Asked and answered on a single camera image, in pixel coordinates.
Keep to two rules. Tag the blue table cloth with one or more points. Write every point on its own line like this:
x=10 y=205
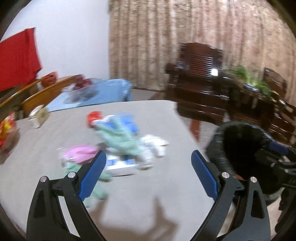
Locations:
x=104 y=91

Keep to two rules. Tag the beige patterned curtain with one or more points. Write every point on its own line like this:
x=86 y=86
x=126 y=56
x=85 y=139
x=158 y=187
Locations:
x=146 y=35

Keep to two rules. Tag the green potted plant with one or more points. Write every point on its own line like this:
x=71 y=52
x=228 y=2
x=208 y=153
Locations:
x=242 y=74

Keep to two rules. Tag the clear bag of red fruit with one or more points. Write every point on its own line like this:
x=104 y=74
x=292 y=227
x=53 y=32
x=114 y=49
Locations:
x=81 y=91

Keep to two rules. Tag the dark wooden armchair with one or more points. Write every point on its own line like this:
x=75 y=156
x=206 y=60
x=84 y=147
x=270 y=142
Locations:
x=197 y=84
x=282 y=124

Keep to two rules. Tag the white tissue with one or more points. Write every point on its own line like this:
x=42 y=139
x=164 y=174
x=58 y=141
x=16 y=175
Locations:
x=151 y=148

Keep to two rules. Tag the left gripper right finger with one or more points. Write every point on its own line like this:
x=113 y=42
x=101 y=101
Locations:
x=250 y=220

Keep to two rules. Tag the red yellow snack bag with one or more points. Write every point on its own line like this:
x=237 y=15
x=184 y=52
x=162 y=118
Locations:
x=9 y=134

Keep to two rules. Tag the wooden bench backrest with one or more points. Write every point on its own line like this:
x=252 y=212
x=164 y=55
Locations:
x=28 y=98

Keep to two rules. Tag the black trash bin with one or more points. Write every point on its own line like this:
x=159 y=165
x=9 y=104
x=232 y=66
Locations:
x=242 y=149

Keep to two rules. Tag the dark wooden side table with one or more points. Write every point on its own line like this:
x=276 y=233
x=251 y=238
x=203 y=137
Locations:
x=249 y=106

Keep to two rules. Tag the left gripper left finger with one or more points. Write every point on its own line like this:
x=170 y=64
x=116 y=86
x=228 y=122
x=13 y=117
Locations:
x=46 y=220

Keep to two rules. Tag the orange red bag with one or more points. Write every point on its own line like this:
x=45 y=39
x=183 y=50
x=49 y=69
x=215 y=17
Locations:
x=49 y=79

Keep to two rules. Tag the red cloth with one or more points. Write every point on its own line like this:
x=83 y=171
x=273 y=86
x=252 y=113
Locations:
x=19 y=60

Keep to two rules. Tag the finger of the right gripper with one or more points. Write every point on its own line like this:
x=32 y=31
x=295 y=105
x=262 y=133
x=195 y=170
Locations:
x=277 y=147

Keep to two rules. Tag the small beige tissue box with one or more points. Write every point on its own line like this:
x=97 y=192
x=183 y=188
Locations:
x=38 y=116

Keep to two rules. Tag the white blue cardboard box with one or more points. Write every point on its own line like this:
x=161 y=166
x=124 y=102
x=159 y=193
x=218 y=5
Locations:
x=124 y=165

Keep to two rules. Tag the red white small wrapper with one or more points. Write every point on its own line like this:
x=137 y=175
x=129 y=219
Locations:
x=93 y=116

